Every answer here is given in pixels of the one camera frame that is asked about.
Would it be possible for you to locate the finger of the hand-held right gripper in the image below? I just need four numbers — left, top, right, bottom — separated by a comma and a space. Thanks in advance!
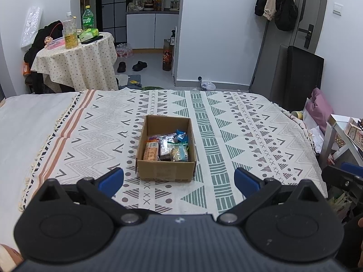
321, 165, 348, 189
341, 162, 363, 176

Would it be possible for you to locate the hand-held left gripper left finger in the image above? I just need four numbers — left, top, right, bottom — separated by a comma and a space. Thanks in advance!
31, 168, 144, 227

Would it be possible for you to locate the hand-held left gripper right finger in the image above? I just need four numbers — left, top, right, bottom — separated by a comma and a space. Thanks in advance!
217, 167, 328, 226

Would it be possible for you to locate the orange cookie packet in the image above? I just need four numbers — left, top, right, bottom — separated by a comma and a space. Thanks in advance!
142, 139, 160, 161

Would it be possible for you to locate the brown cardboard box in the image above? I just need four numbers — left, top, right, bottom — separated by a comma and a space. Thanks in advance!
135, 115, 197, 182

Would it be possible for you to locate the white blue long snack packet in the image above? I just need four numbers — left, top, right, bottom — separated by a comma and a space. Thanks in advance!
157, 134, 176, 145

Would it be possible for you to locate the clear green-edged snack packet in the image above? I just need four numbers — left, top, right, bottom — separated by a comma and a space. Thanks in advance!
168, 142, 189, 162

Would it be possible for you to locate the blue wafer packet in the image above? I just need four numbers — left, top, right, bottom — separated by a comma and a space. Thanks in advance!
174, 129, 189, 145

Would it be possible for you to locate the patterned box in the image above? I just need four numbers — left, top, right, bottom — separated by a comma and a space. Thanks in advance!
344, 117, 363, 141

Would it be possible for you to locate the white side table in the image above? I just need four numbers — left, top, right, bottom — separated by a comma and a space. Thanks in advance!
322, 114, 363, 173

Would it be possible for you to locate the white plastic bag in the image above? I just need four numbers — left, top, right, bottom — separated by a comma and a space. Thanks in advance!
305, 116, 325, 153

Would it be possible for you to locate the printed blanket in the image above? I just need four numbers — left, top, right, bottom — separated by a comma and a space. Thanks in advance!
18, 89, 328, 214

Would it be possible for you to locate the pink pillow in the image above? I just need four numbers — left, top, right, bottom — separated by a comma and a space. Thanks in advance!
305, 88, 335, 135

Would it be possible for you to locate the dark leaning panel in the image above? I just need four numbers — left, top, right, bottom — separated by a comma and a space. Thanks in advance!
268, 44, 325, 113

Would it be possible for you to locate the grey floor mat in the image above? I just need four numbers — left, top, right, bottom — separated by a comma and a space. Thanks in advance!
125, 74, 143, 89

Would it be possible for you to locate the white bed sheet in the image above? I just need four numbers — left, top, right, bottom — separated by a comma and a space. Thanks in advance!
0, 92, 83, 250

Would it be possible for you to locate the round table with dotted cloth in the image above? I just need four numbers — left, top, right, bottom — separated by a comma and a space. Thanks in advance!
31, 32, 118, 92

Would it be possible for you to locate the pack of water bottles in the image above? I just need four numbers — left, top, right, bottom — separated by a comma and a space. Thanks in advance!
116, 43, 133, 58

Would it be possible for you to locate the dark oil bottle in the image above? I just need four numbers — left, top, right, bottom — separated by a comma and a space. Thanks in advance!
162, 38, 173, 71

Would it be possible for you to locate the black flat notebook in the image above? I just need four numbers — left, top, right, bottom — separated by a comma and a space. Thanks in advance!
81, 35, 104, 45

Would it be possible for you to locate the pink pencil case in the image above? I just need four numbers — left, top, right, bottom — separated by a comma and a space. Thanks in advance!
47, 37, 66, 50

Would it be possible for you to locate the green tissue pack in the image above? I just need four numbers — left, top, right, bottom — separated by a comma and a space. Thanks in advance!
78, 28, 100, 41

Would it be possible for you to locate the clear bottle with yellow liquid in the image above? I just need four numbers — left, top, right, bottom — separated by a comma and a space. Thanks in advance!
62, 12, 79, 49

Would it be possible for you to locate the white kitchen cabinet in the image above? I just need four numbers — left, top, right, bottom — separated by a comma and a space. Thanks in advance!
126, 13, 180, 50

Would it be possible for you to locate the dark jacket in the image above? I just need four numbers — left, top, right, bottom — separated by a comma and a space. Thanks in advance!
23, 20, 64, 94

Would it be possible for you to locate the green soda bottle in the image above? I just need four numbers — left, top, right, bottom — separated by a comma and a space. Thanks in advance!
82, 6, 95, 31

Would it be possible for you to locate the black grid door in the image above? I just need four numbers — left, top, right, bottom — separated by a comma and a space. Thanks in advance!
96, 0, 127, 43

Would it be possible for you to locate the grey entrance door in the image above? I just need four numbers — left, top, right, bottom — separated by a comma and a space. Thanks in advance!
289, 0, 331, 56

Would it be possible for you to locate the hanging black bag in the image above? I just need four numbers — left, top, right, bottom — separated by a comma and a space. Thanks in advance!
274, 0, 299, 32

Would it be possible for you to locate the white bubble wrap sheet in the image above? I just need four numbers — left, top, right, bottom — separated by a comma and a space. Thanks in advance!
20, 6, 43, 49

